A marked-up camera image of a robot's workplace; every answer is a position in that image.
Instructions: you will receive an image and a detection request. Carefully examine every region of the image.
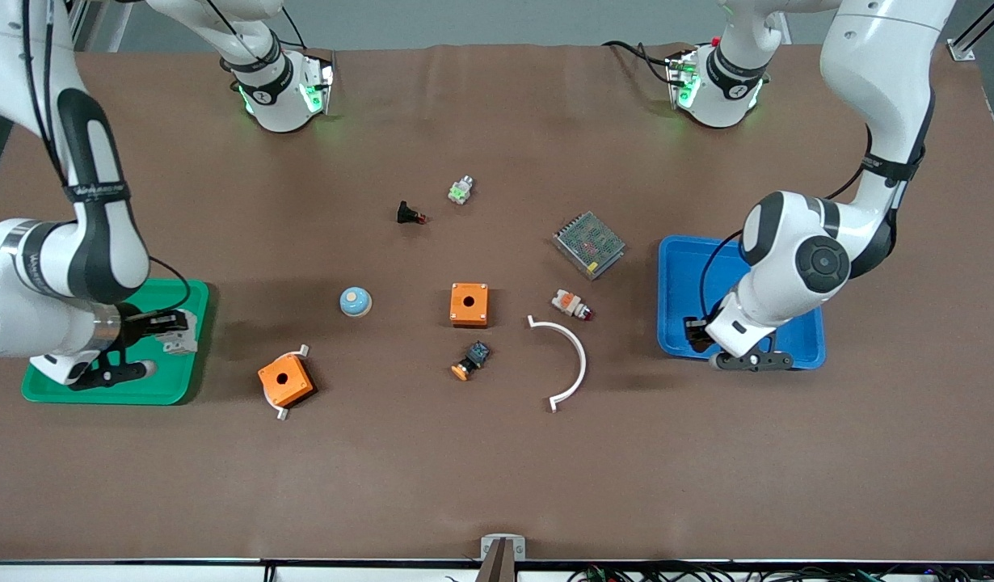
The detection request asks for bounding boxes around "white red circuit breaker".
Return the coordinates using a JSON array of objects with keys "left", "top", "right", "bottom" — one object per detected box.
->
[{"left": 162, "top": 311, "right": 200, "bottom": 356}]

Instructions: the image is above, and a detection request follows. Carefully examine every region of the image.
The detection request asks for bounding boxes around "green plastic tray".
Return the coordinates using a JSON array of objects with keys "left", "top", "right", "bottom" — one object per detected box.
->
[{"left": 21, "top": 277, "right": 211, "bottom": 405}]

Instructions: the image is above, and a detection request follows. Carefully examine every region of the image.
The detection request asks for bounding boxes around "blue plastic tray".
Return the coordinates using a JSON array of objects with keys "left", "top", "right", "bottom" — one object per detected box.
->
[{"left": 657, "top": 235, "right": 826, "bottom": 370}]

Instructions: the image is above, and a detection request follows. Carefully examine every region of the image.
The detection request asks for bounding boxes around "metal mesh power supply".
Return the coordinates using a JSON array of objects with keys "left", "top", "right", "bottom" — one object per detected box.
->
[{"left": 552, "top": 211, "right": 627, "bottom": 281}]

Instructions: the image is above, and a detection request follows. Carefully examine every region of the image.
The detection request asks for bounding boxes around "orange button box with hole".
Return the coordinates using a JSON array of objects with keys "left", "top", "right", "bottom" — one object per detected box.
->
[
  {"left": 450, "top": 282, "right": 491, "bottom": 328},
  {"left": 258, "top": 354, "right": 316, "bottom": 408}
]

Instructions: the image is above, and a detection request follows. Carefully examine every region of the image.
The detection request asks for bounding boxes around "black orange push button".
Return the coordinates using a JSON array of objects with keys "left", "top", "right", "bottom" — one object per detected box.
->
[{"left": 451, "top": 341, "right": 491, "bottom": 382}]

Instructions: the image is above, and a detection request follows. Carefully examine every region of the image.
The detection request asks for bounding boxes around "brown table cover mat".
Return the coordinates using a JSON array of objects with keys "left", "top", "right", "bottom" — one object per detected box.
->
[{"left": 0, "top": 44, "right": 994, "bottom": 563}]

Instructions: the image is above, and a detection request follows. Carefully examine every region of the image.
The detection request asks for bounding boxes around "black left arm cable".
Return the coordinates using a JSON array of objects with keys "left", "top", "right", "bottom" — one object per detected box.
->
[{"left": 699, "top": 125, "right": 874, "bottom": 324}]

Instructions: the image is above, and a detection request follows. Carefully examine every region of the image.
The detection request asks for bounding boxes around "large white curved bracket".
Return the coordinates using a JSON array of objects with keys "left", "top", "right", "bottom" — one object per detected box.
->
[{"left": 527, "top": 315, "right": 588, "bottom": 413}]

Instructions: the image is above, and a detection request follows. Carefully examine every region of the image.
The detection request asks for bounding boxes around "white orange switch component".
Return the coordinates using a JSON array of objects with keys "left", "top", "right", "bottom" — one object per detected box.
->
[{"left": 551, "top": 290, "right": 594, "bottom": 322}]

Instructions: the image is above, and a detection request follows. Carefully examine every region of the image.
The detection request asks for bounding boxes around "black cable bundle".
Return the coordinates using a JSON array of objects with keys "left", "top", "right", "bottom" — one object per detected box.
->
[{"left": 570, "top": 562, "right": 994, "bottom": 582}]

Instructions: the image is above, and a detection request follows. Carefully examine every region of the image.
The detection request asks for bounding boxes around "black left base cable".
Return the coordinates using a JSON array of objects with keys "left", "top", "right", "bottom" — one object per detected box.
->
[{"left": 602, "top": 40, "right": 677, "bottom": 86}]

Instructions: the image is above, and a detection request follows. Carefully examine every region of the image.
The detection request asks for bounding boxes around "black base cable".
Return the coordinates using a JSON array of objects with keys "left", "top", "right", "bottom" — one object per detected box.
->
[
  {"left": 602, "top": 40, "right": 677, "bottom": 86},
  {"left": 251, "top": 0, "right": 305, "bottom": 51}
]

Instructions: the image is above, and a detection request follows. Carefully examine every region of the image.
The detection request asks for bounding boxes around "grey camera post bracket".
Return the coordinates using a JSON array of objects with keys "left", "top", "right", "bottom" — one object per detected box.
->
[{"left": 474, "top": 533, "right": 527, "bottom": 582}]

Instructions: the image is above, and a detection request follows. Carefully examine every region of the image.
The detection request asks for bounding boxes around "black right base cable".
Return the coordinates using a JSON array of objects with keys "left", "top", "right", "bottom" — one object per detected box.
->
[{"left": 251, "top": 0, "right": 305, "bottom": 51}]

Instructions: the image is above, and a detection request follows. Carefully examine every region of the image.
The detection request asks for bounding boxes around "aluminium frame rail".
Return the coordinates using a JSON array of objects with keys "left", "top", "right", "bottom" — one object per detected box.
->
[{"left": 946, "top": 0, "right": 994, "bottom": 62}]

